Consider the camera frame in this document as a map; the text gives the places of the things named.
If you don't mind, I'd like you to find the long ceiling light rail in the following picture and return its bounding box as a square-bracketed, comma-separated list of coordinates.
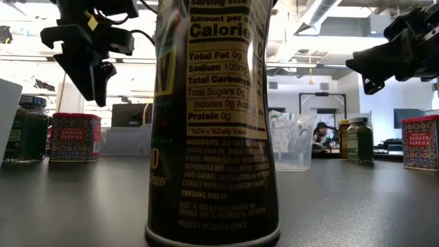
[0, 54, 347, 69]

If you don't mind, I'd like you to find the silver spiral ventilation duct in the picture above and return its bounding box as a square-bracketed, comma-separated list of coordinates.
[274, 0, 344, 62]

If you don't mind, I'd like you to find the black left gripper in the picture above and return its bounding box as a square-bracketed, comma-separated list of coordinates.
[40, 0, 140, 108]

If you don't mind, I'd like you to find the white plastic bin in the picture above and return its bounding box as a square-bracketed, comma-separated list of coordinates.
[0, 78, 23, 166]

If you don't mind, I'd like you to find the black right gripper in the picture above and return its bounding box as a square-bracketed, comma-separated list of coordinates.
[345, 3, 439, 95]

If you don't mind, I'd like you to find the red-lidded smoked paprika tin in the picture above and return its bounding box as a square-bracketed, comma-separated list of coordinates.
[401, 115, 439, 172]
[49, 112, 102, 163]

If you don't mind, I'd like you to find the black ceiling-hung device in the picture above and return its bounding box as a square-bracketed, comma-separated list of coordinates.
[0, 25, 14, 45]

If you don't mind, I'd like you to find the black computer monitor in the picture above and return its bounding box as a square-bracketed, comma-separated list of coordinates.
[111, 102, 154, 128]

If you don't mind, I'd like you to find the green glass spice jar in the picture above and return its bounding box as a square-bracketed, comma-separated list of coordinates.
[346, 117, 375, 163]
[2, 95, 51, 164]

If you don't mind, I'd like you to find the person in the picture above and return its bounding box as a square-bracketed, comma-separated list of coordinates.
[312, 121, 339, 152]

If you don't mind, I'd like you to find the black metal rig frame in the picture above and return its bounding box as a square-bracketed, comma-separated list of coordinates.
[298, 91, 347, 119]

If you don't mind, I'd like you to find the yellow-lidded dark spice jar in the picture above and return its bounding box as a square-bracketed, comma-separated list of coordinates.
[338, 119, 351, 161]
[144, 0, 281, 247]

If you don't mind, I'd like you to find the dark wall screen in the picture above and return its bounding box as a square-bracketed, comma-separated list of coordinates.
[393, 108, 425, 130]

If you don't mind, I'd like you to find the clear plastic bin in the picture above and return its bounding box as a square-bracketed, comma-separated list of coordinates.
[268, 109, 317, 172]

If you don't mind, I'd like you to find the long yellow cable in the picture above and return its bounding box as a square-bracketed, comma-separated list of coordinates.
[56, 73, 67, 113]

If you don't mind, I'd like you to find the black left camera cable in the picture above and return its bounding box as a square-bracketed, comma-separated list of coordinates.
[130, 0, 158, 46]

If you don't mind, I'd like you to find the yellow hanging power plug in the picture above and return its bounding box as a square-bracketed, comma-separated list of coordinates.
[307, 49, 315, 85]

